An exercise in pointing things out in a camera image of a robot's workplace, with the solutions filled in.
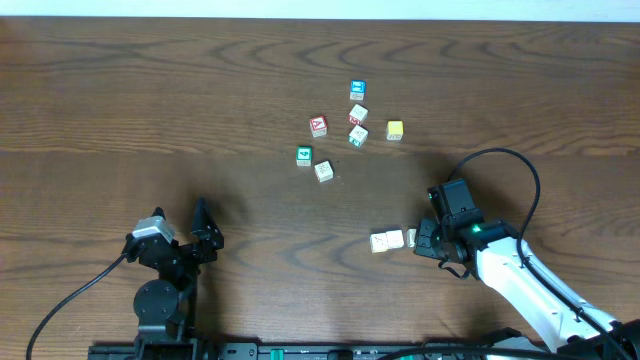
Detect green 4 number block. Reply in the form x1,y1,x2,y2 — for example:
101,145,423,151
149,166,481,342
295,146,313,167

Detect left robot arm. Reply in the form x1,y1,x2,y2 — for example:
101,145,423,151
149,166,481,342
123,198,224,343

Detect plain block blue side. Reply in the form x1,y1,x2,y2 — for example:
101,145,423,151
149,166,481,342
314,160,334,183

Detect yellow wooden block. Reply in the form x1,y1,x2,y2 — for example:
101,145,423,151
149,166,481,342
386,120,404,141

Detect plain engraved wooden block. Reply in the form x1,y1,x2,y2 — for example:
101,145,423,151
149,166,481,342
370,232,389,253

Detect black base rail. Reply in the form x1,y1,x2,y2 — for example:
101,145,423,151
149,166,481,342
87,327,549,360

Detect red letter A block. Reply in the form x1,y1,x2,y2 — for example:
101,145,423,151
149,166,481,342
309,115,328,138

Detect teal side wooden block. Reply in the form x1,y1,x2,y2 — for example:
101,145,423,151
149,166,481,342
348,125,369,148

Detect blue top wooden block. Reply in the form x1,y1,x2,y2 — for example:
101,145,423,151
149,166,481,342
349,80,367,101

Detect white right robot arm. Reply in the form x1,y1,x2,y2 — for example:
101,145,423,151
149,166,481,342
414,179,639,359

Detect red M side block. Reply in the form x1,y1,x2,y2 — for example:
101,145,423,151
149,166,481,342
348,104,369,126

